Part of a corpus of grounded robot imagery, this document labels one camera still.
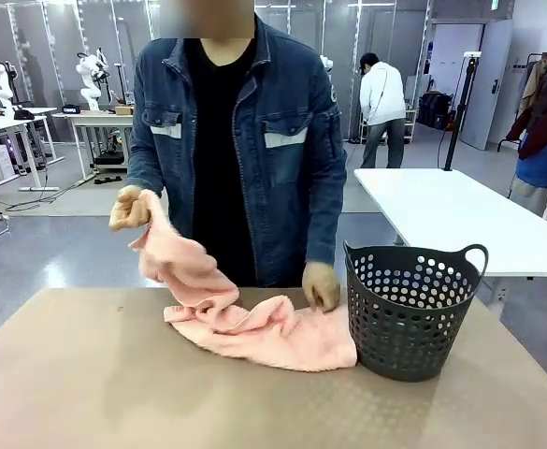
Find person's right gloved hand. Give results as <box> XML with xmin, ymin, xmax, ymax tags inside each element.
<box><xmin>108</xmin><ymin>185</ymin><xmax>155</xmax><ymax>233</ymax></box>

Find background person in white jacket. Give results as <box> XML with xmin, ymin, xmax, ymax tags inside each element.
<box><xmin>358</xmin><ymin>51</ymin><xmax>408</xmax><ymax>170</ymax></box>

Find pink towel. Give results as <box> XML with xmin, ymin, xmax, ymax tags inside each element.
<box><xmin>127</xmin><ymin>189</ymin><xmax>359</xmax><ymax>374</ymax></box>

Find dark grey perforated laundry basket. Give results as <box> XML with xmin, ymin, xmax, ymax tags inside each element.
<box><xmin>342</xmin><ymin>239</ymin><xmax>490</xmax><ymax>383</ymax></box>

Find large white table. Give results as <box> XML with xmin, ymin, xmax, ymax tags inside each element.
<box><xmin>353</xmin><ymin>167</ymin><xmax>547</xmax><ymax>300</ymax></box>

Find person's left forearm denim sleeve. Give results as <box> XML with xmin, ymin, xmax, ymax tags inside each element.
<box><xmin>305</xmin><ymin>177</ymin><xmax>349</xmax><ymax>270</ymax></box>

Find person in denim jacket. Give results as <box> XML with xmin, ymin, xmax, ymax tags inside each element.
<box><xmin>126</xmin><ymin>0</ymin><xmax>349</xmax><ymax>289</ymax></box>

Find black luggage bags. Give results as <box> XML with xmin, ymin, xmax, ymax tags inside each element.
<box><xmin>416</xmin><ymin>91</ymin><xmax>453</xmax><ymax>131</ymax></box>

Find grey open door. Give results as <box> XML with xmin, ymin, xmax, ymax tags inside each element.
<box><xmin>458</xmin><ymin>20</ymin><xmax>513</xmax><ymax>152</ymax></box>

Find beige hanging coat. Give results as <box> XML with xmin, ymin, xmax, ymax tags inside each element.
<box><xmin>517</xmin><ymin>58</ymin><xmax>547</xmax><ymax>121</ymax></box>

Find blue hanging garment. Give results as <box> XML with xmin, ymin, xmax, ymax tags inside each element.
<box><xmin>514</xmin><ymin>138</ymin><xmax>547</xmax><ymax>189</ymax></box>

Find white desk with cardboard box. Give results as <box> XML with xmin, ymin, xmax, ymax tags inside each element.
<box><xmin>51</xmin><ymin>109</ymin><xmax>137</xmax><ymax>184</ymax></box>

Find person's left gloved hand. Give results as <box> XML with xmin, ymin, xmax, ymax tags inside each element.
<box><xmin>301</xmin><ymin>261</ymin><xmax>342</xmax><ymax>314</ymax></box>

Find person's right forearm denim sleeve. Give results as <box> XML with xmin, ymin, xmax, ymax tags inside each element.
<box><xmin>126</xmin><ymin>135</ymin><xmax>169</xmax><ymax>197</ymax></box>

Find black tripod stand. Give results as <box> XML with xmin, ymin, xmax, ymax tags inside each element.
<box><xmin>442</xmin><ymin>51</ymin><xmax>482</xmax><ymax>172</ymax></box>

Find white desk with robot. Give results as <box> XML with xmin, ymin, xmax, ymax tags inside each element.
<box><xmin>0</xmin><ymin>106</ymin><xmax>66</xmax><ymax>194</ymax></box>

